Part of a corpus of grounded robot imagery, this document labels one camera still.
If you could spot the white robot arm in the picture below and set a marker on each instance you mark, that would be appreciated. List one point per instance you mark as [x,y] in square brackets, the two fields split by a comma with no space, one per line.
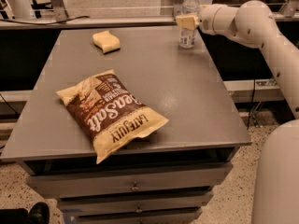
[275,198]

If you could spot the middle drawer knob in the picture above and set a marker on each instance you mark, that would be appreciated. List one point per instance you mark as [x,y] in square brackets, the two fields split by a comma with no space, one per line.
[138,209]

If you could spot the grey drawer cabinet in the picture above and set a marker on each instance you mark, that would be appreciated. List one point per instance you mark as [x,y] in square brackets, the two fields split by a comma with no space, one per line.
[175,167]

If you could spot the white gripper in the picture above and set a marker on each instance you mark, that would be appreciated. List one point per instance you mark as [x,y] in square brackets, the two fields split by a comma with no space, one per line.
[207,19]

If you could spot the metal rail frame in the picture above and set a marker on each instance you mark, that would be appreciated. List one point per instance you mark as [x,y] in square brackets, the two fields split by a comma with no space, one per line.
[97,13]

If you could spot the brown sea salt chip bag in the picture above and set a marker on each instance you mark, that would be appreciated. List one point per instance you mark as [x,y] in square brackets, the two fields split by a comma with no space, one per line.
[108,113]

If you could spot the clear plastic water bottle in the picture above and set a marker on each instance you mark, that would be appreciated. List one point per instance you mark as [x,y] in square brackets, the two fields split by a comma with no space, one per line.
[187,35]

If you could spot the black object bottom left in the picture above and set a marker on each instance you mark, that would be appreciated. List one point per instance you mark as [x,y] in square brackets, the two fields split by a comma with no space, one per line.
[38,214]

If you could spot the drawer knob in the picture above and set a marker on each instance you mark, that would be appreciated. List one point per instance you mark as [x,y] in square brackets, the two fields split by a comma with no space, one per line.
[135,187]
[138,209]

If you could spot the top drawer knob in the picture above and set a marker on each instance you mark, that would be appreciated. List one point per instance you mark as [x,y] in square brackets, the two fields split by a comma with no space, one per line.
[135,187]

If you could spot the yellow sponge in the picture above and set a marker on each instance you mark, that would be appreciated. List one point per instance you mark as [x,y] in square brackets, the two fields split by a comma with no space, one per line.
[106,41]

